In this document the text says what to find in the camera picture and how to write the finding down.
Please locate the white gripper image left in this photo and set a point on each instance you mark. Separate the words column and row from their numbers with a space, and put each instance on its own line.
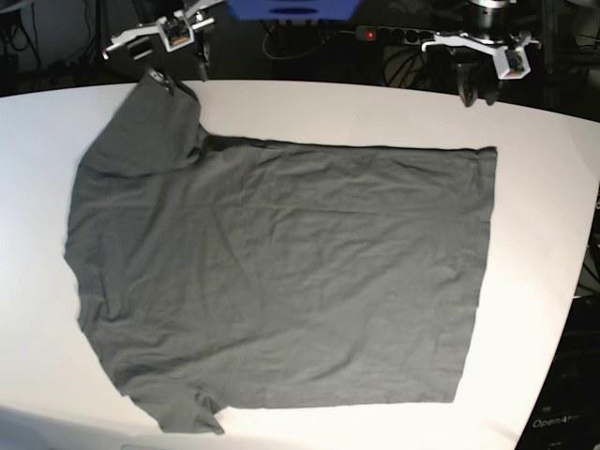
column 181, row 29

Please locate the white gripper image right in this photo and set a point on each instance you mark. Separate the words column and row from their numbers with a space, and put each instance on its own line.
column 509, row 61

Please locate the dark grey T-shirt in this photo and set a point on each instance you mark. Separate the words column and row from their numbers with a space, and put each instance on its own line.
column 218, row 272

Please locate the blue plastic box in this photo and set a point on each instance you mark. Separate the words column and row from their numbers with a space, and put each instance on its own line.
column 338, row 10

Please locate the black power strip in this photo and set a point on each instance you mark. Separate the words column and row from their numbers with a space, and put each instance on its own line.
column 396, row 36

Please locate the black OpenArm case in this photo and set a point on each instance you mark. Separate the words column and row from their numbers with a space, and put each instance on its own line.
column 566, row 413

